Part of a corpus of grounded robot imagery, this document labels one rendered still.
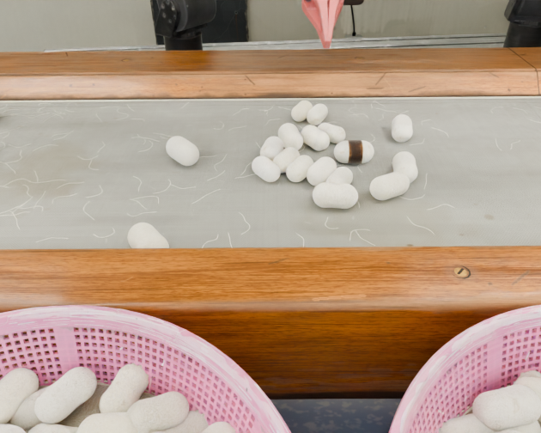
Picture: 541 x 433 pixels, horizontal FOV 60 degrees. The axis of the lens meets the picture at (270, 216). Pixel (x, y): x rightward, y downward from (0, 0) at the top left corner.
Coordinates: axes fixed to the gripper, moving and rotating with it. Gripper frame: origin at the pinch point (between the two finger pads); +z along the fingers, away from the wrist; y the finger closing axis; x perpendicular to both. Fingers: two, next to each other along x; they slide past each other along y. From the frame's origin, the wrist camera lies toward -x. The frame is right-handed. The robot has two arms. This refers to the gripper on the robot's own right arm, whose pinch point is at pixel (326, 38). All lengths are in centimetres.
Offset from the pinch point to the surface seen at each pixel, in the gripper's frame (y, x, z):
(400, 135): 6.6, -1.1, 11.7
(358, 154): 1.8, -4.0, 14.7
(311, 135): -2.2, -2.0, 11.9
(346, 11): 31, 156, -121
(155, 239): -14.1, -12.8, 24.0
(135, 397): -13.6, -17.5, 33.5
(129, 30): -74, 154, -110
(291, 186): -4.4, -4.9, 17.9
